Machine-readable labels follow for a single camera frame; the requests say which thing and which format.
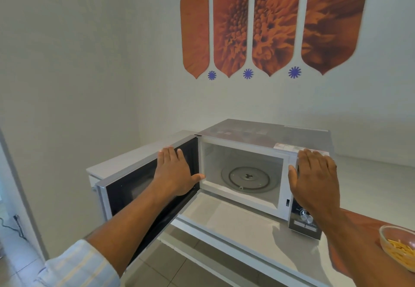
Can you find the person's left hand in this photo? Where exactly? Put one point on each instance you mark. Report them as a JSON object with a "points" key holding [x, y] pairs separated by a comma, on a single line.
{"points": [[173, 175]]}

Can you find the person's right hand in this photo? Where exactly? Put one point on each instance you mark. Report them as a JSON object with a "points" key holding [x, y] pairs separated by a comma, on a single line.
{"points": [[316, 186]]}

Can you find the person's left thumb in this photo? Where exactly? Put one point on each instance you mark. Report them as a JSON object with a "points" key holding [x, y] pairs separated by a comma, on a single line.
{"points": [[198, 178]]}

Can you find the person's left middle finger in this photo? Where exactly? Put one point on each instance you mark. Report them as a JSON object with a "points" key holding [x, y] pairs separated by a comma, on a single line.
{"points": [[173, 157]]}

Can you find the person's right middle finger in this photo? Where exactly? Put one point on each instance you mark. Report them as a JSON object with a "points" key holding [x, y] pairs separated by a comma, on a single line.
{"points": [[313, 163]]}

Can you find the person's left little finger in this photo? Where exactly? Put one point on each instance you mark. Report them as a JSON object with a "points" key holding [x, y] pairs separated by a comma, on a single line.
{"points": [[160, 159]]}

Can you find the person's right little finger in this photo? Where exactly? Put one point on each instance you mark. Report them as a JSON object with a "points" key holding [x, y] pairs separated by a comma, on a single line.
{"points": [[333, 170]]}

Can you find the person's right thumb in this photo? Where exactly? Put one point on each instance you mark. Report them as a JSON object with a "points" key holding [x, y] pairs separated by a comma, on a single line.
{"points": [[292, 179]]}

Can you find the microwave door with dark window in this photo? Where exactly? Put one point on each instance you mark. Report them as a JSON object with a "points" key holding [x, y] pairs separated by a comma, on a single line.
{"points": [[129, 186]]}

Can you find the white microwave oven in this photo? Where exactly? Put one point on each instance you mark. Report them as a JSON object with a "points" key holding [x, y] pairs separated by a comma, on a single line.
{"points": [[253, 134]]}

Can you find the person's left forearm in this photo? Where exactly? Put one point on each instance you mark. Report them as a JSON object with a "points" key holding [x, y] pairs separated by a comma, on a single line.
{"points": [[129, 225]]}

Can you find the person's right forearm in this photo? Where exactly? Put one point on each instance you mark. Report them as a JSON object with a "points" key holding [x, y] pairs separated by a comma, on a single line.
{"points": [[363, 251]]}

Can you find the silver microwave knob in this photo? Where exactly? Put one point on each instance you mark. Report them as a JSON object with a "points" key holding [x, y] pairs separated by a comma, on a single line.
{"points": [[306, 216]]}

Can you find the glass microwave turntable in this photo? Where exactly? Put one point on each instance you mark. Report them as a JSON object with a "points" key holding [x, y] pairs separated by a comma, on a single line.
{"points": [[249, 179]]}

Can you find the brown table mat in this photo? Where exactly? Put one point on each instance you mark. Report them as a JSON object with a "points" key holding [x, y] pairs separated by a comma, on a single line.
{"points": [[364, 222]]}

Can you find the glass bowl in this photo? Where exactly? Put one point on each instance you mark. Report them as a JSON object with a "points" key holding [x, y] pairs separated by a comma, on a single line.
{"points": [[385, 243]]}

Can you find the yellow snack sticks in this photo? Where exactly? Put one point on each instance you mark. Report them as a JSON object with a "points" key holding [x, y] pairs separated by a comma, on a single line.
{"points": [[402, 251]]}

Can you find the striped light shirt sleeve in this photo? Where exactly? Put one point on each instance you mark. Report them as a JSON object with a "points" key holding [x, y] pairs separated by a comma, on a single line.
{"points": [[77, 267]]}

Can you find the narrow plain orange wall decal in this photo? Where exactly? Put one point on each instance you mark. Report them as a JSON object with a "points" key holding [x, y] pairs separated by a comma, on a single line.
{"points": [[194, 30]]}

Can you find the wide orange flower wall decal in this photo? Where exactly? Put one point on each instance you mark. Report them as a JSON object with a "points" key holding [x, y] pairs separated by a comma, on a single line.
{"points": [[334, 20]]}

